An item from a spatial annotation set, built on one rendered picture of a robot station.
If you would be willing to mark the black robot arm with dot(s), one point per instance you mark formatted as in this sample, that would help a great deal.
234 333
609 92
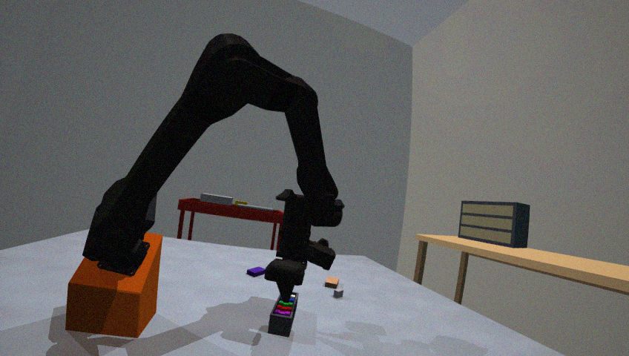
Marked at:
228 75

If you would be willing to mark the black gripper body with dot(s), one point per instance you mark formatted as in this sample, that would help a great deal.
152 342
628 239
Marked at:
289 270

